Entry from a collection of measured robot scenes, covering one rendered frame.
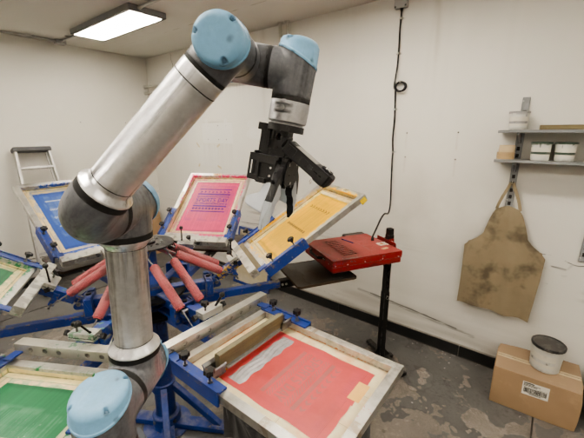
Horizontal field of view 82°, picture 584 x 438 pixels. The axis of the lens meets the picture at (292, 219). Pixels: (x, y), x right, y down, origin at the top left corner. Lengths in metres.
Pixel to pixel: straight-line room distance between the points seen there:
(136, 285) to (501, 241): 2.66
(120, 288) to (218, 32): 0.56
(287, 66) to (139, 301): 0.59
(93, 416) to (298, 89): 0.73
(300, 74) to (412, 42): 2.59
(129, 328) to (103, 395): 0.14
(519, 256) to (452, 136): 1.04
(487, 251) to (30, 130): 5.11
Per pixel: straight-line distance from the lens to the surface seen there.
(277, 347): 1.68
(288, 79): 0.65
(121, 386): 0.85
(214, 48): 0.52
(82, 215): 0.64
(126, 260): 0.80
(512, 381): 3.06
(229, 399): 1.41
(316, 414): 1.39
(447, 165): 3.03
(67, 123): 5.39
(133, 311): 0.85
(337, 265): 2.27
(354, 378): 1.54
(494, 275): 3.10
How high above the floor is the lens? 1.94
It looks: 15 degrees down
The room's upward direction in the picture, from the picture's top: straight up
